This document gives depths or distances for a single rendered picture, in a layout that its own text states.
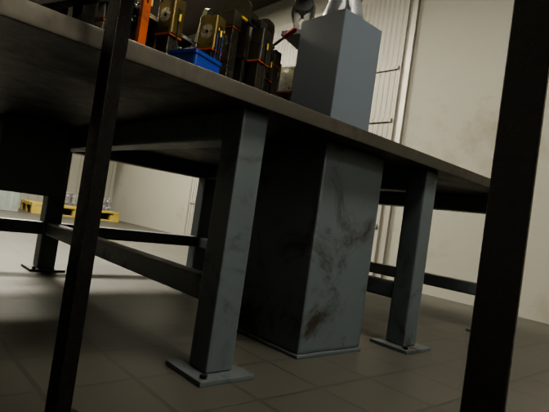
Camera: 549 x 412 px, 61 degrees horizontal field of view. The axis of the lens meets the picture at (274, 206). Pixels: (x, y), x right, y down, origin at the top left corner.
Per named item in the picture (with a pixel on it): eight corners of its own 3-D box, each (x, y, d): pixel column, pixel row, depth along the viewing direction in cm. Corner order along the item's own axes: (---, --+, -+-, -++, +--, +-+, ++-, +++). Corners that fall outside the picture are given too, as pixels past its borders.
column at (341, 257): (360, 351, 157) (386, 158, 159) (296, 359, 137) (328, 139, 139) (296, 326, 180) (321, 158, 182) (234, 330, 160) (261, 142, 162)
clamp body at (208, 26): (194, 125, 168) (210, 24, 169) (219, 125, 162) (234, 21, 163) (182, 120, 162) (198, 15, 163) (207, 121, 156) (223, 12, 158)
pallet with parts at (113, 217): (100, 217, 781) (103, 197, 782) (121, 222, 718) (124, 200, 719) (16, 208, 696) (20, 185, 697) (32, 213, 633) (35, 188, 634)
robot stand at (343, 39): (366, 145, 160) (382, 31, 161) (328, 131, 146) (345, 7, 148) (323, 145, 175) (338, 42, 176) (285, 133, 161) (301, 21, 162)
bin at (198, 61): (189, 97, 128) (194, 65, 128) (218, 96, 123) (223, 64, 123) (161, 84, 119) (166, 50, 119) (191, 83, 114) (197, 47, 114)
